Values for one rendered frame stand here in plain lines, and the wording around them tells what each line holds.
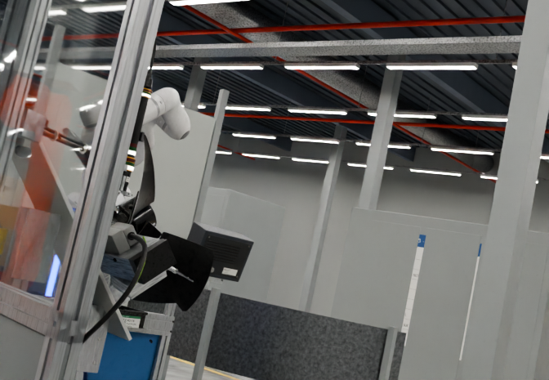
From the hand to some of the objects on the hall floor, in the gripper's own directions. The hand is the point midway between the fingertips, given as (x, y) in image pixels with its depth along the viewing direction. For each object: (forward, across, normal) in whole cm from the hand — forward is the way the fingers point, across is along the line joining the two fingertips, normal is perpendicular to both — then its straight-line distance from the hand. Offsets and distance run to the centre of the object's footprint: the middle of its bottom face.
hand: (134, 135), depth 262 cm
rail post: (-37, +53, +147) cm, 160 cm away
